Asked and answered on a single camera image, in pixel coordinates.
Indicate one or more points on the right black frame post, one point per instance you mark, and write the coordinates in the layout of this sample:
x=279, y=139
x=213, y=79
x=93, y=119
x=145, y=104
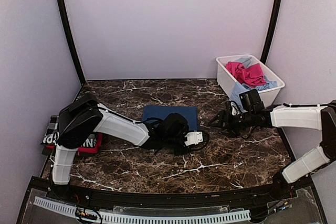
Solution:
x=271, y=30

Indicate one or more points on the white plastic laundry bin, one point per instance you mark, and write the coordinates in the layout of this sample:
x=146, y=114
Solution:
x=227, y=82

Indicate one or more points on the white slotted cable duct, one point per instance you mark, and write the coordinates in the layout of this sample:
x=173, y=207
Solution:
x=111, y=217

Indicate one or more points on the black white plaid shirt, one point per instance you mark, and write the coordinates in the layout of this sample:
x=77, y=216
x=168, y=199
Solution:
x=53, y=126

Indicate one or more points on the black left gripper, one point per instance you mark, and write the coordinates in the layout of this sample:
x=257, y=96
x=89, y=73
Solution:
x=185, y=151

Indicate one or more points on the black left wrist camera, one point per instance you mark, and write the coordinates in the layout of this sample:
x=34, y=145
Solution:
x=174, y=125

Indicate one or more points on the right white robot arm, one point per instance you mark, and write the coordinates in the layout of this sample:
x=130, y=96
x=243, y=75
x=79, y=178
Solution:
x=321, y=117

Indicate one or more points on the black frame post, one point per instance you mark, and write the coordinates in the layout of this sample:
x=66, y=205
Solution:
x=70, y=41
x=271, y=30

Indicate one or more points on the pink garment in bin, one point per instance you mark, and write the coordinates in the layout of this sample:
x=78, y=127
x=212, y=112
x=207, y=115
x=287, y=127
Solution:
x=252, y=76

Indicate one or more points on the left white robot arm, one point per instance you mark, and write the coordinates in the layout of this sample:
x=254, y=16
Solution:
x=86, y=116

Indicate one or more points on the black front rail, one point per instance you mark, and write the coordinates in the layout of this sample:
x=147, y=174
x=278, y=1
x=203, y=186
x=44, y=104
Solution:
x=96, y=198

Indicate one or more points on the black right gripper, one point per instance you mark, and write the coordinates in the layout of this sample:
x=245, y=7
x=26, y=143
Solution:
x=223, y=115

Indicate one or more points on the blue garment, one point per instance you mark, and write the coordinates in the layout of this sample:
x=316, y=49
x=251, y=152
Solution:
x=161, y=112

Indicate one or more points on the light blue cloth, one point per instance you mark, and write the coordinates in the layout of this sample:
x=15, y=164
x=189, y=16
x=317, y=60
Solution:
x=240, y=88

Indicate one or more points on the folded red t-shirt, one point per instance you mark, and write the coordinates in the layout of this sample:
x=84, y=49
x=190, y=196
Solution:
x=90, y=146

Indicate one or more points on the left black frame post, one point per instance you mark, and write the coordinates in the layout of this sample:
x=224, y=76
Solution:
x=70, y=41

